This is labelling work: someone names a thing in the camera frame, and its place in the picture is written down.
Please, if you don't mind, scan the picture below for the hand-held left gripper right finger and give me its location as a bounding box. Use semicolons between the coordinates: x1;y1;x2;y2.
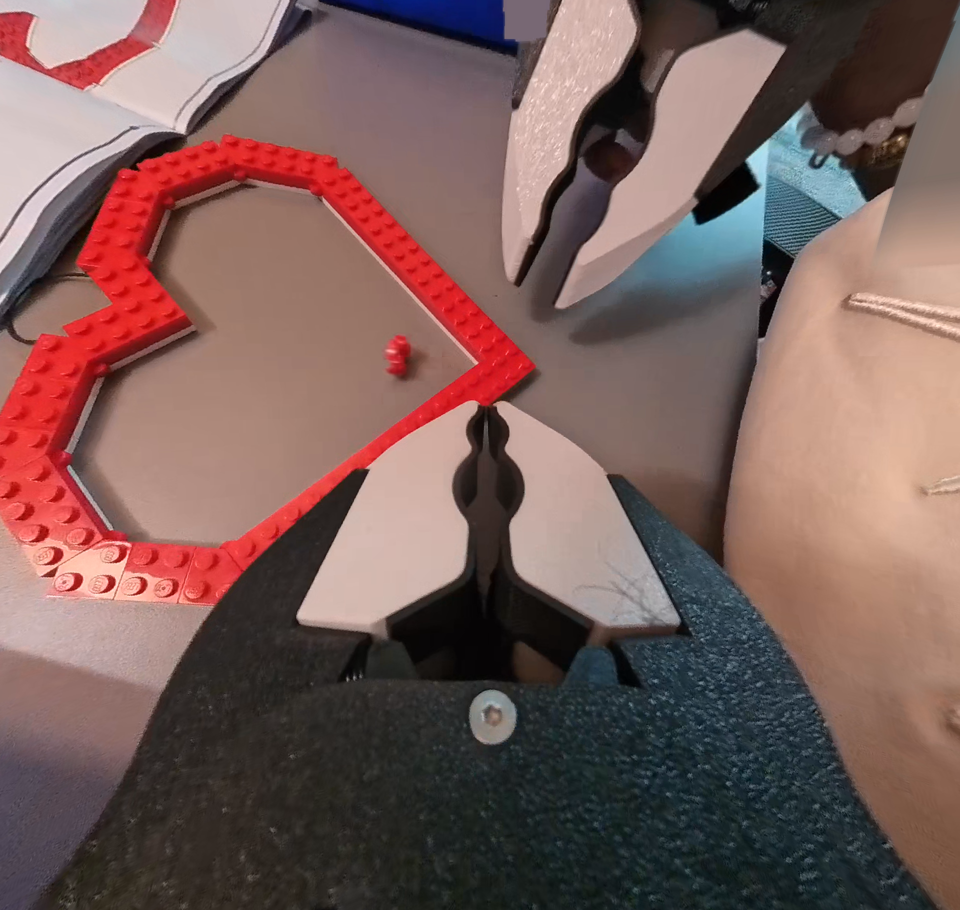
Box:
487;400;682;637

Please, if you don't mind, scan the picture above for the person's right hand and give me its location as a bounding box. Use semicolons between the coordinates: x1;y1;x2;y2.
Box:
813;0;960;139

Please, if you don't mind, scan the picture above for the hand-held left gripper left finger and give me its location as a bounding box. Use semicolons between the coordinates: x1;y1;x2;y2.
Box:
296;400;489;637

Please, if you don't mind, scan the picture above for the thin black cord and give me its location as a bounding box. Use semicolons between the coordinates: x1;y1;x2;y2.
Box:
6;271;90;347

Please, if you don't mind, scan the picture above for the red brick heart frame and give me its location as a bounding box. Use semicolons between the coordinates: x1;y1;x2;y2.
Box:
0;136;537;605

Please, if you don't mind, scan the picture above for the person's beige clothing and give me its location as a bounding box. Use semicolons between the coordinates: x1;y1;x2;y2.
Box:
723;190;960;910

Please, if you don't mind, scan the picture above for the open instruction booklet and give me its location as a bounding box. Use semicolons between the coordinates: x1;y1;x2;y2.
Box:
0;0;312;319

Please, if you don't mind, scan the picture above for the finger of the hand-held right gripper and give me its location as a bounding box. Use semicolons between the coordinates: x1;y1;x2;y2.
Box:
501;0;645;286
553;23;790;311

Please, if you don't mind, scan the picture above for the grey desk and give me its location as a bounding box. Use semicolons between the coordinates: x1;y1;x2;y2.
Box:
0;0;774;910

